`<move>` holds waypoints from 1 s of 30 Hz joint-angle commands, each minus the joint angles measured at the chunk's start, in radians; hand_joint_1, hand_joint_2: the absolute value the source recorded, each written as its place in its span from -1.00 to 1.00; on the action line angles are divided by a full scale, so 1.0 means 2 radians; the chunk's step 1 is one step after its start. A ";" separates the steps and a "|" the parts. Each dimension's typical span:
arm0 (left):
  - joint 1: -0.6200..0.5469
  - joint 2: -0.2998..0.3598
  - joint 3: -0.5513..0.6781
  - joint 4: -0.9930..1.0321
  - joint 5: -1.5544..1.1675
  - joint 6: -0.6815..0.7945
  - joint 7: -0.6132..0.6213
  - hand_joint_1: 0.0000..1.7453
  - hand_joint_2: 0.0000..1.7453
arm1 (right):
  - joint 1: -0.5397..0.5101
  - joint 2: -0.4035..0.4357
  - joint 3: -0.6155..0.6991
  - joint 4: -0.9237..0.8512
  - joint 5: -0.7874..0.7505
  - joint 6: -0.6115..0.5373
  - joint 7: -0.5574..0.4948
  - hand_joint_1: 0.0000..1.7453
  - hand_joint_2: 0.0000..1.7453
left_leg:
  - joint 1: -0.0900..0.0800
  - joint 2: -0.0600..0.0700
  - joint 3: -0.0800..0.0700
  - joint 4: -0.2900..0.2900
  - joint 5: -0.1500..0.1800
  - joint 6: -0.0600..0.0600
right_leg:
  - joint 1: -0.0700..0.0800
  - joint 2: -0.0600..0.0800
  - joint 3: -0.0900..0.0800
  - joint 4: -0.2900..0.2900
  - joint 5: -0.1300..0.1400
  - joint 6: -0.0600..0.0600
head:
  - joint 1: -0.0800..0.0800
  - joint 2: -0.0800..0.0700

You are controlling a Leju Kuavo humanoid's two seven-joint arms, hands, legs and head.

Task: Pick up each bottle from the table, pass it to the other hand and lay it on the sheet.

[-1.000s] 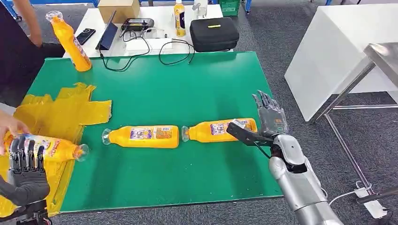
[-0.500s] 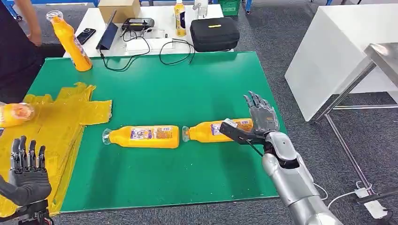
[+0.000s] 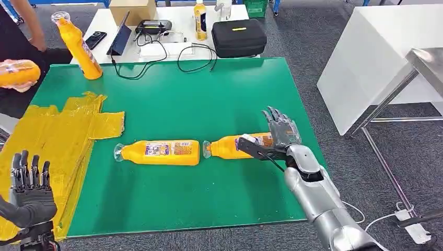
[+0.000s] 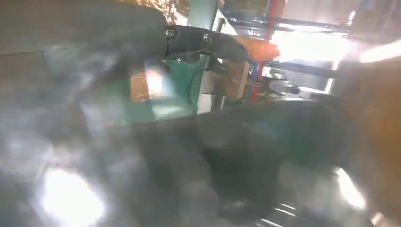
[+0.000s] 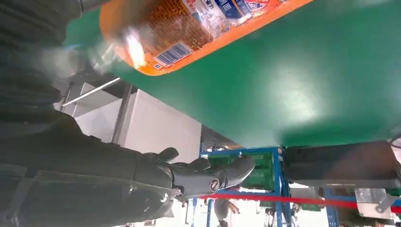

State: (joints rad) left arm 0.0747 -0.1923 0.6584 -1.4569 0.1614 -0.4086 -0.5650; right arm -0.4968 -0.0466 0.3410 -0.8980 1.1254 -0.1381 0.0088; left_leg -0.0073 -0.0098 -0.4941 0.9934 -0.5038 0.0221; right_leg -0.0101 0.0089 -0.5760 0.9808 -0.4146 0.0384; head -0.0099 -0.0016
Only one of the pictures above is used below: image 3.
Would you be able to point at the white power strip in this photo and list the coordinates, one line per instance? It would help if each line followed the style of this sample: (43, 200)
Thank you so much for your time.
(417, 234)

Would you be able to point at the white side table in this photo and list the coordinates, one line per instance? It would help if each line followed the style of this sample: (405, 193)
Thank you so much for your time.
(180, 24)

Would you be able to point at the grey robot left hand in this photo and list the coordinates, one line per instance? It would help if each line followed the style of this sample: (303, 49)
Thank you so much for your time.
(33, 204)

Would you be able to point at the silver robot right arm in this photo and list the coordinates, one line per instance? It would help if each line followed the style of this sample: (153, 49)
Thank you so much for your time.
(318, 197)

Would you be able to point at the black zip case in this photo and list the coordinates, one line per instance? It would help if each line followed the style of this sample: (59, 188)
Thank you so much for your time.
(239, 41)

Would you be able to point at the orange drink bottle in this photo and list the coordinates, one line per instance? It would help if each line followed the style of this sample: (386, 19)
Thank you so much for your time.
(79, 51)
(19, 74)
(162, 152)
(223, 147)

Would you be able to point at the black smartphone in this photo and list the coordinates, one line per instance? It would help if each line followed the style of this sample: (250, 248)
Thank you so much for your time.
(95, 40)

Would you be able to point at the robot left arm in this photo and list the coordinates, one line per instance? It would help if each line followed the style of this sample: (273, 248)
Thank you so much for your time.
(38, 240)

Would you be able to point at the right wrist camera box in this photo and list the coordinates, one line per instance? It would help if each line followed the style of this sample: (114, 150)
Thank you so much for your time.
(252, 148)

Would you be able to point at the white cabinet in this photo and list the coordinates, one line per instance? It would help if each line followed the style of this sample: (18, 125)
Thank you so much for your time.
(363, 69)

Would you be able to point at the small yellow drink bottle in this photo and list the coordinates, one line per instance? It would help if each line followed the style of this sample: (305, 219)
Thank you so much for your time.
(200, 24)

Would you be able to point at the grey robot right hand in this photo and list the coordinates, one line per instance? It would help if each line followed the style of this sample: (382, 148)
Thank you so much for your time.
(283, 131)

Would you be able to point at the steel table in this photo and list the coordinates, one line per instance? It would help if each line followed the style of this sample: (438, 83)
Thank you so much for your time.
(429, 62)

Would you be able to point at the brown cardboard box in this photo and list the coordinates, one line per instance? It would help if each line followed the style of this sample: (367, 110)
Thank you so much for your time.
(135, 10)

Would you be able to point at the blue metal rack frame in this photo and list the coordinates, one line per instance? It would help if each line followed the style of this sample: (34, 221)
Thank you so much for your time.
(69, 2)

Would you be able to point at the person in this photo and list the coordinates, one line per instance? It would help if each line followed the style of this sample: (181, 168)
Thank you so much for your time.
(14, 45)

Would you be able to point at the dark tablet computer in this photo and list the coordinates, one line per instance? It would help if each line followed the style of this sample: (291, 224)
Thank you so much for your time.
(120, 40)

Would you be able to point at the green plastic crate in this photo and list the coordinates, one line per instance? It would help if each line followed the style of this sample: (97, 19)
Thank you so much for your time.
(256, 8)

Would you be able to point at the clear plastic dispenser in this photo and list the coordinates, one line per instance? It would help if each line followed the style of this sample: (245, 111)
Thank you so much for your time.
(223, 8)

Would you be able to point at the dark grey bar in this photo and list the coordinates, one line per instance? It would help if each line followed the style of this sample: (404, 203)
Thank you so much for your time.
(425, 218)

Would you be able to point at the yellow plastic sheet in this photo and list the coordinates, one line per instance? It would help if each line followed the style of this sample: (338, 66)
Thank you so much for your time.
(52, 138)

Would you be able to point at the person's right hand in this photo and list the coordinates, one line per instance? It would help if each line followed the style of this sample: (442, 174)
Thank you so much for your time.
(22, 89)

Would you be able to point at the black handheld screen device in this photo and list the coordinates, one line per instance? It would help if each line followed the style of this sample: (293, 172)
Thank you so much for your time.
(153, 27)

